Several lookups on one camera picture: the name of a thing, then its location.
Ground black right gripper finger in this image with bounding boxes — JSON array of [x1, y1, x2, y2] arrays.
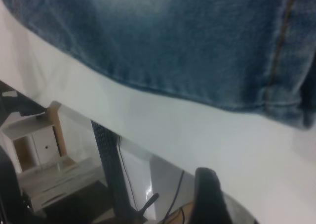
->
[[191, 167, 234, 224]]

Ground blue denim pants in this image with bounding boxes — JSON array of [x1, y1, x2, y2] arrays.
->
[[0, 0, 316, 130]]

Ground white wooden cabinet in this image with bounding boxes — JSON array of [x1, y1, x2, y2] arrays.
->
[[1, 101, 102, 214]]

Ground black background object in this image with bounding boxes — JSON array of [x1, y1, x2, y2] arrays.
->
[[0, 144, 33, 224]]

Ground thin black cable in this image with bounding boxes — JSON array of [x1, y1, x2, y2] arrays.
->
[[166, 170, 185, 219], [118, 134, 139, 210]]

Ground black lever handle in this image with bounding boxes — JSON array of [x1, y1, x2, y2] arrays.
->
[[137, 193, 159, 217]]

